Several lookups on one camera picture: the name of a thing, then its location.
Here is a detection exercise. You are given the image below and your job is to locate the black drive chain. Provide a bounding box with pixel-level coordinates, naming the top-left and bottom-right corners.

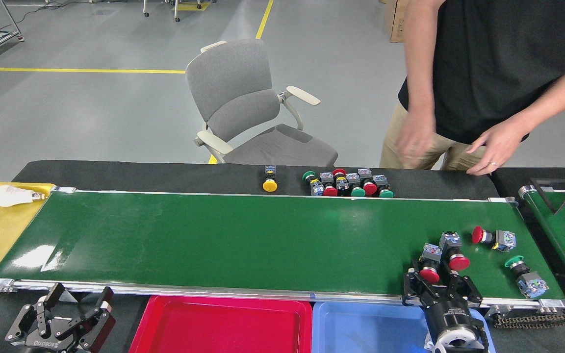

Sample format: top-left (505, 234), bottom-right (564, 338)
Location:
top-left (492, 311), bottom-right (565, 329)

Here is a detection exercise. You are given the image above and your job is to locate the brown cardboard box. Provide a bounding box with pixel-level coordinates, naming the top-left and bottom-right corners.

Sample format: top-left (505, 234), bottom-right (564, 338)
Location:
top-left (385, 0), bottom-right (411, 43)

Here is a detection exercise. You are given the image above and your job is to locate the person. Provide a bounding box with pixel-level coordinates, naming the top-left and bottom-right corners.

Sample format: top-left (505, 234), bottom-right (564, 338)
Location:
top-left (380, 0), bottom-right (565, 171)

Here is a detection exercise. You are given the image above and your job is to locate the red plastic tray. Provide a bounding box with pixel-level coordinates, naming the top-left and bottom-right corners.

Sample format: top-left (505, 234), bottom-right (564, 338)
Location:
top-left (129, 295), bottom-right (313, 353)

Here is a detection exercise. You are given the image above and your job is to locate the yellow plastic tray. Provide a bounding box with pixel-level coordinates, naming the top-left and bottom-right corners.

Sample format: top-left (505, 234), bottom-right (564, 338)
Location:
top-left (0, 182), bottom-right (56, 299)

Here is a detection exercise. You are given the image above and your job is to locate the person's right hand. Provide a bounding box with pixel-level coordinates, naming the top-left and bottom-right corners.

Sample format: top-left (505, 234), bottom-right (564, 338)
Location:
top-left (394, 113), bottom-right (437, 158)

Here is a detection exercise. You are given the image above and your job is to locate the yellow mushroom push button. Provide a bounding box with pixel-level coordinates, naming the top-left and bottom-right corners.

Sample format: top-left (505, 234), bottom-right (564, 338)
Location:
top-left (262, 165), bottom-right (279, 193)

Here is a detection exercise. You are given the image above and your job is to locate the grey office chair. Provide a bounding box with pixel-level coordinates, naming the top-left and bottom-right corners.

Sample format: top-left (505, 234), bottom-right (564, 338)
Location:
top-left (185, 38), bottom-right (339, 167)

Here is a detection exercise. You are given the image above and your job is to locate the white light bulb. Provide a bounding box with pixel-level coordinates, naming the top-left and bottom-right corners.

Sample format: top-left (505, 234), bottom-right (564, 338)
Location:
top-left (0, 185), bottom-right (46, 208)

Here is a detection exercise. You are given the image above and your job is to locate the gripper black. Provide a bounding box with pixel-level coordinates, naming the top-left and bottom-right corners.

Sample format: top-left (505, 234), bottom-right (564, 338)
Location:
top-left (5, 283), bottom-right (116, 353)
top-left (404, 262), bottom-right (483, 336)

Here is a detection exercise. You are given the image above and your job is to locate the blue plastic tray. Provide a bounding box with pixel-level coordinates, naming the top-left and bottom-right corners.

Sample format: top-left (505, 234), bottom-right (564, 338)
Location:
top-left (311, 301), bottom-right (496, 353)

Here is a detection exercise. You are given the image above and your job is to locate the green feeder conveyor belt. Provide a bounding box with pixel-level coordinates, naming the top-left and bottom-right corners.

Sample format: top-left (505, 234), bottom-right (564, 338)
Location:
top-left (518, 185), bottom-right (565, 306)

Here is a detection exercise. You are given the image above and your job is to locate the person's left hand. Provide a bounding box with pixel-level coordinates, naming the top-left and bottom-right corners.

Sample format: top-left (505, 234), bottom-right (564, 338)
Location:
top-left (466, 119), bottom-right (531, 176)

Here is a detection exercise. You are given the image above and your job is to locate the white wheeled stand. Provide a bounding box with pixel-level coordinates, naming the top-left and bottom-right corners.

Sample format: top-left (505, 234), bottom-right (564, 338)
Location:
top-left (143, 0), bottom-right (202, 23)

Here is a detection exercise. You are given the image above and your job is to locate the black angle guide frame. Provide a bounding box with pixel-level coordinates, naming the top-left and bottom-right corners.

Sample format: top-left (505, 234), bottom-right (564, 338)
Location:
top-left (530, 177), bottom-right (565, 215)

